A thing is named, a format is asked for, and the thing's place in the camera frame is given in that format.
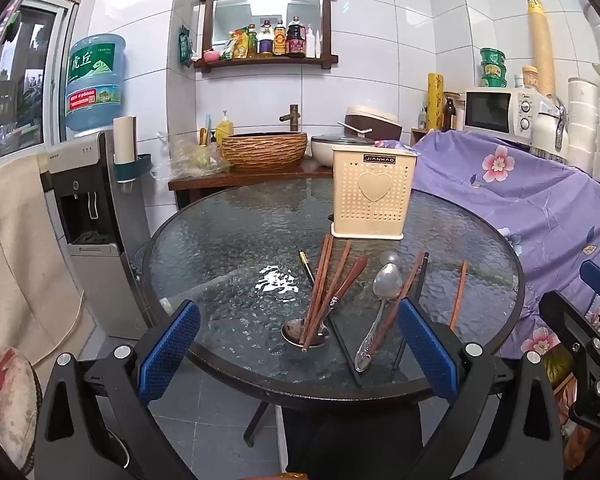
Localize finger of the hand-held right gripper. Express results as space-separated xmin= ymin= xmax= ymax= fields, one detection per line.
xmin=537 ymin=289 xmax=600 ymax=360
xmin=579 ymin=259 xmax=600 ymax=307

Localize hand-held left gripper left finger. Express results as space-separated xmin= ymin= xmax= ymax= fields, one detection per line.
xmin=32 ymin=300 xmax=203 ymax=480

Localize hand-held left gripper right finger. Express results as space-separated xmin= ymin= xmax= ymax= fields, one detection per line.
xmin=397 ymin=297 xmax=566 ymax=480

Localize large silver metal spoon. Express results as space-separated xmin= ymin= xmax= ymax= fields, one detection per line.
xmin=354 ymin=263 xmax=404 ymax=373

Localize black chopstick with gold tip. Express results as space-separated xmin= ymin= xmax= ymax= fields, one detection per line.
xmin=298 ymin=251 xmax=363 ymax=387

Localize wooden handled metal spoon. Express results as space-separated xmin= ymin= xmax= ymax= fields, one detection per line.
xmin=281 ymin=255 xmax=370 ymax=349

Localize beige perforated utensil holder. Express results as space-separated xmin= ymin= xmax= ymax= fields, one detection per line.
xmin=330 ymin=144 xmax=418 ymax=241

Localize grey water dispenser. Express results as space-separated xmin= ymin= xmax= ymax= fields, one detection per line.
xmin=40 ymin=130 xmax=153 ymax=341

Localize black table leg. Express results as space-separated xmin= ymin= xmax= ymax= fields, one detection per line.
xmin=242 ymin=400 xmax=276 ymax=448

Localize purple floral cloth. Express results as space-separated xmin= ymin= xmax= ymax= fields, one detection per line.
xmin=380 ymin=130 xmax=600 ymax=361

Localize white kettle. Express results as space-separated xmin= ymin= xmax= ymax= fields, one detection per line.
xmin=530 ymin=95 xmax=571 ymax=163

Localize floral round cushion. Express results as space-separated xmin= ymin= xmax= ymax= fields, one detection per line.
xmin=0 ymin=345 xmax=43 ymax=476

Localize teal cup holder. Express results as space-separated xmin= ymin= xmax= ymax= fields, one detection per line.
xmin=114 ymin=154 xmax=153 ymax=183

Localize dark wooden washstand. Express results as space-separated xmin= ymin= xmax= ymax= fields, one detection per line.
xmin=168 ymin=157 xmax=336 ymax=211

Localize beige hanging cloth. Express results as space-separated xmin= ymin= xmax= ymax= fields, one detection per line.
xmin=0 ymin=155 xmax=96 ymax=381

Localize clear plastic bags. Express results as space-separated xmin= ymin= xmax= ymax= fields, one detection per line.
xmin=150 ymin=132 xmax=231 ymax=181

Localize white microwave oven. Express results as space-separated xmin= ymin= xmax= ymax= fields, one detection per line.
xmin=462 ymin=87 xmax=543 ymax=142

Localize white paper cup stack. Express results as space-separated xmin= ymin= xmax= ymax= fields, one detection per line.
xmin=112 ymin=115 xmax=138 ymax=167

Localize woven pattern wash basin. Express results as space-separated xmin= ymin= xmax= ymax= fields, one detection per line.
xmin=221 ymin=131 xmax=308 ymax=171

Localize yellow soap dispenser bottle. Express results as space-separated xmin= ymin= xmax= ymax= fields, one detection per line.
xmin=216 ymin=110 xmax=234 ymax=147

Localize white pot with lid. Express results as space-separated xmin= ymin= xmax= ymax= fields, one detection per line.
xmin=310 ymin=132 xmax=376 ymax=167

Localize tall beige cup stack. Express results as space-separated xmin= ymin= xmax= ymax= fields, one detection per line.
xmin=526 ymin=0 xmax=557 ymax=97

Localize brown and white rice cooker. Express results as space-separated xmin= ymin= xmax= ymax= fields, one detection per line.
xmin=337 ymin=105 xmax=401 ymax=142

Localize yellow wrapped roll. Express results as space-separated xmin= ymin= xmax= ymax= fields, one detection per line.
xmin=426 ymin=72 xmax=446 ymax=132

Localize bamboo style faucet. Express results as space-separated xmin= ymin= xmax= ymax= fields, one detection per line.
xmin=279 ymin=104 xmax=301 ymax=133

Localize blue water jug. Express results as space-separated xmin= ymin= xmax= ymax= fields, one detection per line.
xmin=64 ymin=34 xmax=127 ymax=137

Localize window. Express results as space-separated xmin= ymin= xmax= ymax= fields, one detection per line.
xmin=0 ymin=0 xmax=81 ymax=176

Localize green hanging packet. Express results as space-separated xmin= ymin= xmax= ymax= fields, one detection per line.
xmin=179 ymin=25 xmax=193 ymax=67

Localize yellow snack packet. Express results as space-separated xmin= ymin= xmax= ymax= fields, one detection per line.
xmin=221 ymin=29 xmax=248 ymax=60

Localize purple label bottle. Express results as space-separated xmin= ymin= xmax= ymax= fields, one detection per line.
xmin=258 ymin=20 xmax=274 ymax=57

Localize dark soy sauce bottle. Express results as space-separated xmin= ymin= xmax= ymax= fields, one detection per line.
xmin=286 ymin=16 xmax=305 ymax=58

